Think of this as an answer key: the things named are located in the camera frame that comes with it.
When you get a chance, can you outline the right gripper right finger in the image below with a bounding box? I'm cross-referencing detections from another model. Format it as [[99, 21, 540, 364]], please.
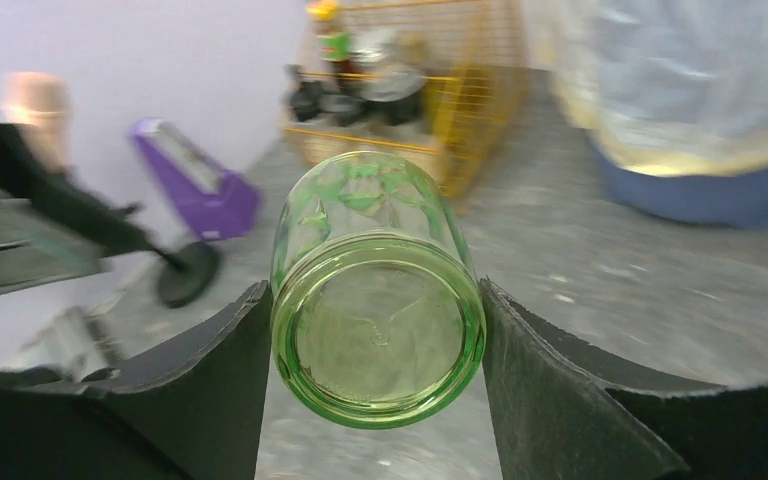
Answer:
[[480, 279, 768, 479]]

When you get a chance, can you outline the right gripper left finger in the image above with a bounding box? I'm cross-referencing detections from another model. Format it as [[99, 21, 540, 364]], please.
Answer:
[[0, 281, 272, 479]]

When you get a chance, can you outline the green glass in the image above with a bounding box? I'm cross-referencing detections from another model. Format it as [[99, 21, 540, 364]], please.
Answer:
[[270, 151, 487, 429]]

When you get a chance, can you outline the black cap spice jar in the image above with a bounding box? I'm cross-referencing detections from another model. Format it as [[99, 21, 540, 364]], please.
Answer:
[[286, 64, 324, 122]]

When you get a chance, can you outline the red sauce bottle green label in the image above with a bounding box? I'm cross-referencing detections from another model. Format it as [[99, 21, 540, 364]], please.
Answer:
[[306, 0, 356, 88]]

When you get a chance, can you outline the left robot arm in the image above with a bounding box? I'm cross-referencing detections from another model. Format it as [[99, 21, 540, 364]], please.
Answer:
[[0, 123, 153, 295]]

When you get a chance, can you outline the purple box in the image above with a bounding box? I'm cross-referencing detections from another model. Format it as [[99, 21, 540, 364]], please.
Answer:
[[131, 118, 260, 241]]

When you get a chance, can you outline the bin with plastic liner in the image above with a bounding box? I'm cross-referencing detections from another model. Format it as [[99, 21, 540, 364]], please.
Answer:
[[547, 0, 768, 228]]

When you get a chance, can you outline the beige microphone on stand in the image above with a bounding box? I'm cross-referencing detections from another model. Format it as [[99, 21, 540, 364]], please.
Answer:
[[1, 72, 220, 308]]

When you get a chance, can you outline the yellow wire rack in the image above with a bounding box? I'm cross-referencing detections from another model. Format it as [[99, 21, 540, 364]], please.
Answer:
[[283, 1, 528, 197]]

